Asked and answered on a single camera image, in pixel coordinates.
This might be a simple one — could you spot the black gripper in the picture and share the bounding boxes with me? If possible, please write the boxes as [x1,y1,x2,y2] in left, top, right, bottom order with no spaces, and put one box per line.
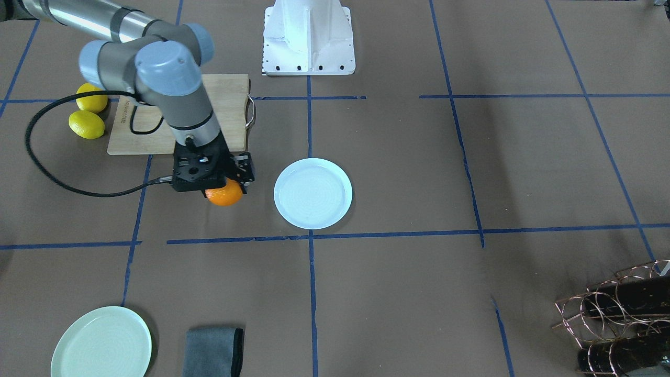
[172,138,256,195]

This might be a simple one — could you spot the lower yellow lemon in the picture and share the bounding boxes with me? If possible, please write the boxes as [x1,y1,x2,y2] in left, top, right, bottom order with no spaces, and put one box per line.
[69,110,105,139]

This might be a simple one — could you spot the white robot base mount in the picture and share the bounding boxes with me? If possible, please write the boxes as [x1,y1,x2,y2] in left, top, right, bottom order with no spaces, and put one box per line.
[262,1,356,76]

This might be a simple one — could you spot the yellow lemon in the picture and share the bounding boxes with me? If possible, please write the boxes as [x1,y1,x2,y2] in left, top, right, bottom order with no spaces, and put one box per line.
[69,110,105,139]
[75,83,109,114]

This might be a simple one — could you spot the grey folded cloth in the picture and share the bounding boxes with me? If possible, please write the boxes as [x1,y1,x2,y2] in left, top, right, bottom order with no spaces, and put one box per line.
[182,327,244,376]

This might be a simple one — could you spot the wooden cutting board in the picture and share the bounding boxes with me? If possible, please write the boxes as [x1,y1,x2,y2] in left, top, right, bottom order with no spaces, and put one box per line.
[107,74,254,156]

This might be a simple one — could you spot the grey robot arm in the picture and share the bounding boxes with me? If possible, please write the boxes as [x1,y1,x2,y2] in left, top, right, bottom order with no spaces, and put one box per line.
[2,1,254,196]

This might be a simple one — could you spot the dark wine bottle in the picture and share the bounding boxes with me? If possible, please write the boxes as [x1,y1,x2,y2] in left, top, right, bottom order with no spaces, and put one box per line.
[577,334,669,376]
[584,276,669,319]

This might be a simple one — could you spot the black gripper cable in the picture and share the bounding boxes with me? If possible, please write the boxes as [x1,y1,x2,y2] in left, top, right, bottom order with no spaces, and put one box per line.
[25,93,174,198]

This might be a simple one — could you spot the light green plate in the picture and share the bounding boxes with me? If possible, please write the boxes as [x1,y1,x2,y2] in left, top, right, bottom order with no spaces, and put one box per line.
[50,306,153,376]

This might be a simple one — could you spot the light blue plate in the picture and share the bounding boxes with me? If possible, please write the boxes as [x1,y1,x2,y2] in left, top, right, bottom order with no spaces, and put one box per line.
[273,158,353,230]

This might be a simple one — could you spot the copper wire bottle rack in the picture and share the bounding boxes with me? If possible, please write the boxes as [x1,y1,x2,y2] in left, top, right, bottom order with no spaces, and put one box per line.
[554,260,669,376]

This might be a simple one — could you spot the upper yellow lemon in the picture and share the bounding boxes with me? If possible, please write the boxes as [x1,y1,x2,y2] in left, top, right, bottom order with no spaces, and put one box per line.
[75,83,109,114]

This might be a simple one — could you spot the orange fruit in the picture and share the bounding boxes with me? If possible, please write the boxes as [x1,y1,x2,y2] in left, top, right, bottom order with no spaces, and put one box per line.
[204,179,244,207]

